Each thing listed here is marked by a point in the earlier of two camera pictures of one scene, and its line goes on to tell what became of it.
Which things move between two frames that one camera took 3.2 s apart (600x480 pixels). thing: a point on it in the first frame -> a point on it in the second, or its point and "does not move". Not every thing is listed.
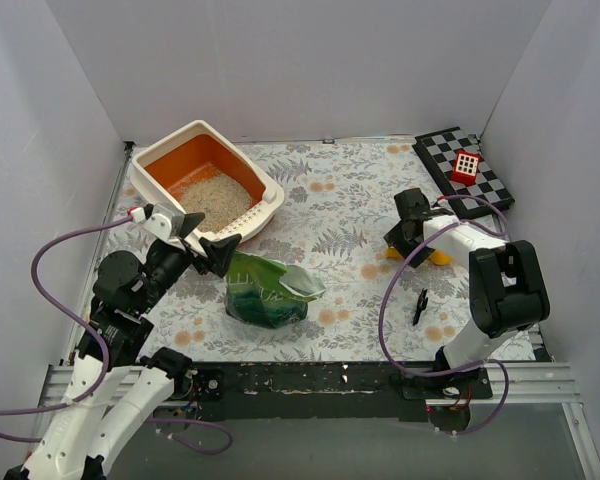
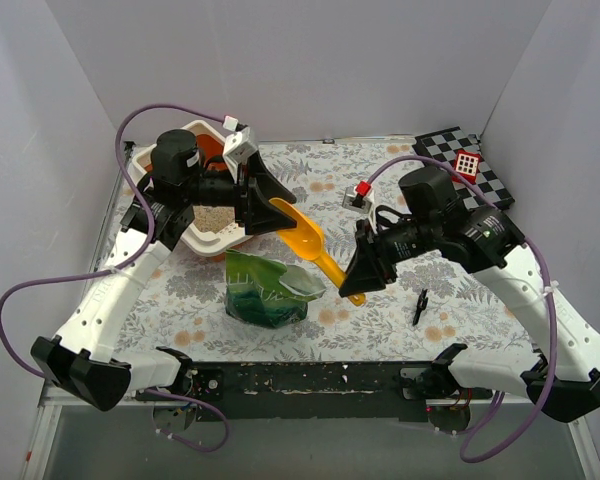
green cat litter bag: [267, 293] does not move
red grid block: [465, 169] does not move
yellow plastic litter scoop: [437, 257] -> [307, 242]
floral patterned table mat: [339, 198] does not move
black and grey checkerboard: [440, 150] does not move
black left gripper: [194, 245] -> [243, 198]
